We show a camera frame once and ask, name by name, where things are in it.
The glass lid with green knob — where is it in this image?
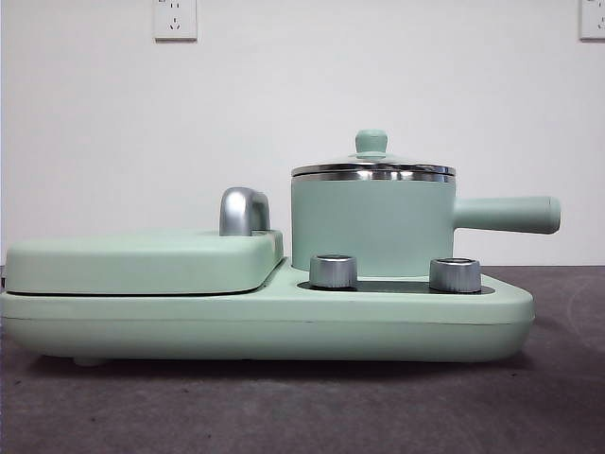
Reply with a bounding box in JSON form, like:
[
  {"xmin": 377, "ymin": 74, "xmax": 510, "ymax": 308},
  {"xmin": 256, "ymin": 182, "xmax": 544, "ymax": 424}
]
[{"xmin": 289, "ymin": 129, "xmax": 458, "ymax": 183}]

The chrome control knob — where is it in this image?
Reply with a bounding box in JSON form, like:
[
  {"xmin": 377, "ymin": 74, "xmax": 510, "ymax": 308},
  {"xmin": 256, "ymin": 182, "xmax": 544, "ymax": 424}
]
[
  {"xmin": 428, "ymin": 256, "xmax": 484, "ymax": 292},
  {"xmin": 308, "ymin": 253, "xmax": 359, "ymax": 289}
]

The mint green breakfast machine base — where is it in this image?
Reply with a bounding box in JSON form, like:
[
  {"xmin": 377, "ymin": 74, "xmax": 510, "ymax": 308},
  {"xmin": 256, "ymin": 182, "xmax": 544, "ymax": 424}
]
[{"xmin": 0, "ymin": 263, "xmax": 536, "ymax": 368}]

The mint green pot with handle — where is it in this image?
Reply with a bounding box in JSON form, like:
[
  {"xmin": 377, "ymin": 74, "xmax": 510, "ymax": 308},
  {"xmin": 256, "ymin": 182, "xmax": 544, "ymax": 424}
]
[{"xmin": 288, "ymin": 164, "xmax": 562, "ymax": 280}]

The mint green griddle cover, chrome handle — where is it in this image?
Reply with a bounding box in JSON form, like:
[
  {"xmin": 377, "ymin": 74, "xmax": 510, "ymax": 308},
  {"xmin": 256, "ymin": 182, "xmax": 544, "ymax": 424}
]
[{"xmin": 3, "ymin": 186, "xmax": 286, "ymax": 296}]

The white wall socket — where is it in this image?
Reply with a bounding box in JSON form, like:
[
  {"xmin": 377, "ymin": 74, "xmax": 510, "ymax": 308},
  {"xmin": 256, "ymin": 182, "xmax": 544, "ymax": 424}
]
[
  {"xmin": 153, "ymin": 0, "xmax": 199, "ymax": 43},
  {"xmin": 579, "ymin": 0, "xmax": 605, "ymax": 42}
]

